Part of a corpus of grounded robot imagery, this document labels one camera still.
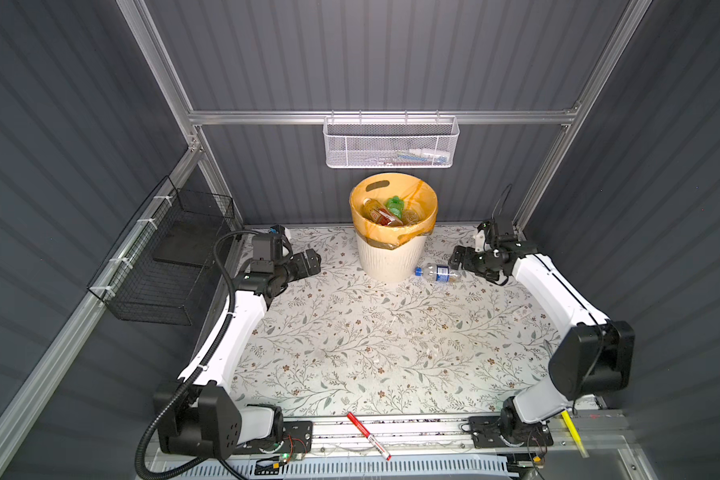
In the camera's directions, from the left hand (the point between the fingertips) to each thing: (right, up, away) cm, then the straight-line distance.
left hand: (306, 259), depth 82 cm
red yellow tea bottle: (+20, +13, +7) cm, 25 cm away
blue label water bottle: (+41, -5, +19) cm, 46 cm away
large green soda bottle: (+26, +18, +19) cm, 38 cm away
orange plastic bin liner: (+35, +15, +20) cm, 43 cm away
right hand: (+46, -2, +5) cm, 46 cm away
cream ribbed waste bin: (+24, -2, +12) cm, 27 cm away
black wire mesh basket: (-35, -2, -8) cm, 36 cm away
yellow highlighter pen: (+69, -43, -8) cm, 82 cm away
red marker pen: (+20, -45, -11) cm, 51 cm away
